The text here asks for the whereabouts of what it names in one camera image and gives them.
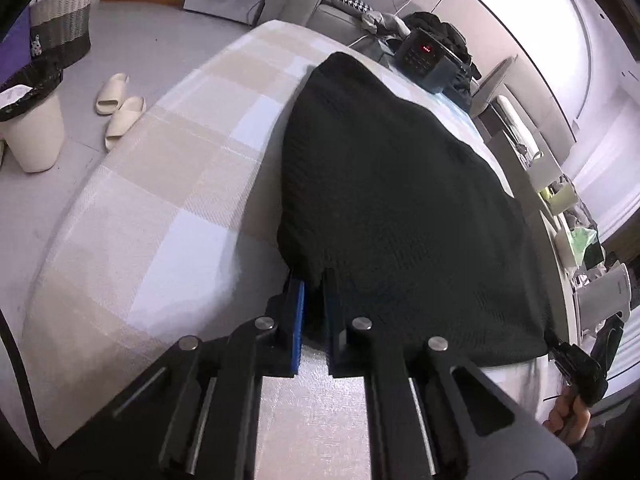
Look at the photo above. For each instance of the dark green box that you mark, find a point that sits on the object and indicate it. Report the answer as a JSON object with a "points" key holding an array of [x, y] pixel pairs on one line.
{"points": [[595, 257]]}

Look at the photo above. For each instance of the black knit sweater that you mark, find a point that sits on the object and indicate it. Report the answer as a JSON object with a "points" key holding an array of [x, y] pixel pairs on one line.
{"points": [[390, 185]]}

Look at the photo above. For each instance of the houndstooth pillow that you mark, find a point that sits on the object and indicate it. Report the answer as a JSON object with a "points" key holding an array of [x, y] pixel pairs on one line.
{"points": [[350, 2]]}

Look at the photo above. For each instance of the person's right hand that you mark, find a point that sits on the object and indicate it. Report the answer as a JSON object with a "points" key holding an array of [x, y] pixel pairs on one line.
{"points": [[575, 420]]}

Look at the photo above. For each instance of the woven laundry basket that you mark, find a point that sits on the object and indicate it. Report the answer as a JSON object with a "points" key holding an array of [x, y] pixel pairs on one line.
{"points": [[60, 25]]}

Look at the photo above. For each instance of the grey white jacket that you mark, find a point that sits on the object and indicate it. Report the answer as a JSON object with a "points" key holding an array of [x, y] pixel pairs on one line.
{"points": [[385, 22]]}

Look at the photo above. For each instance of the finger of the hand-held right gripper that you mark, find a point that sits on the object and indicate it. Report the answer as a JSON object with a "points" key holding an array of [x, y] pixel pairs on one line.
{"points": [[565, 355]]}

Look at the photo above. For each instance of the green plastic bag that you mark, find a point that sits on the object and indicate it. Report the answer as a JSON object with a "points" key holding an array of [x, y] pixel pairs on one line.
{"points": [[585, 242]]}

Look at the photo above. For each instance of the plaid tablecloth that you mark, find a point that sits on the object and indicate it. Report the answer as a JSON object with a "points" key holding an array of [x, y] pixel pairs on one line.
{"points": [[175, 185]]}

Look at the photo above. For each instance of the purple bag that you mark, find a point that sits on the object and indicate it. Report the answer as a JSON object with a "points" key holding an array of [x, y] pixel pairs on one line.
{"points": [[15, 50]]}

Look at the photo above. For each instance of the white bowl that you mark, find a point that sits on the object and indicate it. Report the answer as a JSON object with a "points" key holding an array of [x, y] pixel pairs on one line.
{"points": [[565, 250]]}

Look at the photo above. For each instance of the grey padded headboard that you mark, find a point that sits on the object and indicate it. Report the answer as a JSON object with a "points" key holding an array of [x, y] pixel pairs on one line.
{"points": [[492, 85]]}

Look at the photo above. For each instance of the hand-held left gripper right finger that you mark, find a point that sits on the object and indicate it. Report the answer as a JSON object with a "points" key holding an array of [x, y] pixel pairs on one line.
{"points": [[331, 330]]}

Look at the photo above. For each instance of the black jacket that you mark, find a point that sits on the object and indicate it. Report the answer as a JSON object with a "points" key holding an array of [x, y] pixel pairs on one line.
{"points": [[450, 30]]}

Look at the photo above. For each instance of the white trash bin black liner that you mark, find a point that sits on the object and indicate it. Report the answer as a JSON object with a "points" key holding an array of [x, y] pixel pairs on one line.
{"points": [[35, 135]]}

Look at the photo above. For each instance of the grey sofa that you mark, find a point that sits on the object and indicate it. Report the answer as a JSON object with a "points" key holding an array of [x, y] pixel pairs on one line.
{"points": [[310, 5]]}

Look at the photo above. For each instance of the white air purifier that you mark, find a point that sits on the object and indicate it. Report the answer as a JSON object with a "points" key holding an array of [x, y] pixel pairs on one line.
{"points": [[605, 290]]}

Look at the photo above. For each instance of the yellow green packet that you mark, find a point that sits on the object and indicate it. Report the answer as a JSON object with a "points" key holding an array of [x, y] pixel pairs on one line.
{"points": [[545, 193]]}

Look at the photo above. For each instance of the grey side counter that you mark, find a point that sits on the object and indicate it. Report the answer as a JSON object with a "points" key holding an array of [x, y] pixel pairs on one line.
{"points": [[537, 210]]}

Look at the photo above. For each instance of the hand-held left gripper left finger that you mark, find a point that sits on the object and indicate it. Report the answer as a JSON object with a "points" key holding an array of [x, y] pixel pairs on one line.
{"points": [[298, 320]]}

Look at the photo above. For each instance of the dark rice cooker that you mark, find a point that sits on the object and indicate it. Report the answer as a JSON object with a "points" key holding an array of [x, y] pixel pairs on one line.
{"points": [[425, 60]]}

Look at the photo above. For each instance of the white cup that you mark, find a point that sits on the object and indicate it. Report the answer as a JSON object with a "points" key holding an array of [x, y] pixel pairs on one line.
{"points": [[562, 200]]}

